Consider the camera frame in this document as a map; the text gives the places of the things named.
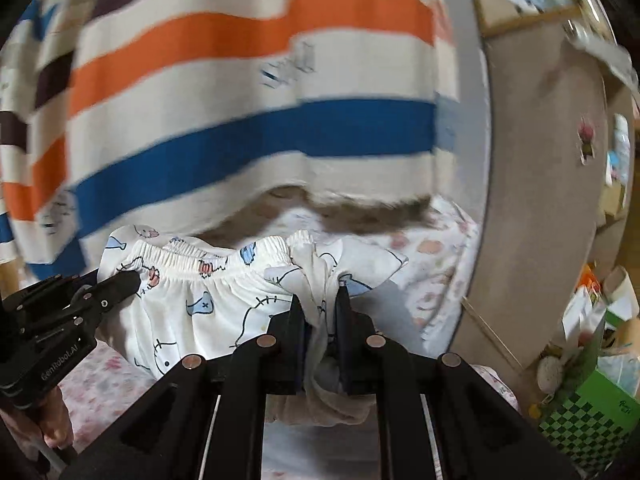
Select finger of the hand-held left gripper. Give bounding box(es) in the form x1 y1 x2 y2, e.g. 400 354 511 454
75 269 143 328

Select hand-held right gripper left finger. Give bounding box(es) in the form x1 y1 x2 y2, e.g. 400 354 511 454
77 294 313 480

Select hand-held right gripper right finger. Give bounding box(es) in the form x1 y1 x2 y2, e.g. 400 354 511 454
334 285 581 480

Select white cartoon print pants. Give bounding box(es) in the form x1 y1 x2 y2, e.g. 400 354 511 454
97 225 408 428

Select person's left hand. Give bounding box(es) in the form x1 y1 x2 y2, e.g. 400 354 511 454
35 387 76 455

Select pink printed bed sheet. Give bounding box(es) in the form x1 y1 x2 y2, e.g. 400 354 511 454
0 195 521 480

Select striped hanging curtain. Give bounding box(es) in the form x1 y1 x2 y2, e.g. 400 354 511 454
0 0 458 281

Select wooden shelf cabinet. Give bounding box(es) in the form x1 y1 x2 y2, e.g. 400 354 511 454
472 0 640 376

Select white plastic bag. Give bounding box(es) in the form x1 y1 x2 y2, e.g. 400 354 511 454
562 265 640 341

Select green checkered box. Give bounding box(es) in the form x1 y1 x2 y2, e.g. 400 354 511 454
537 310 640 471

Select cartoon sticker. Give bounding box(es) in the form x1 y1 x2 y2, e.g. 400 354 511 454
575 115 598 163

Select white bottle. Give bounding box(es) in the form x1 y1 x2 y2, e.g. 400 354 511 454
612 112 631 161

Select glass jar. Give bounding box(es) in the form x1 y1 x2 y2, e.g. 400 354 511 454
550 0 618 48

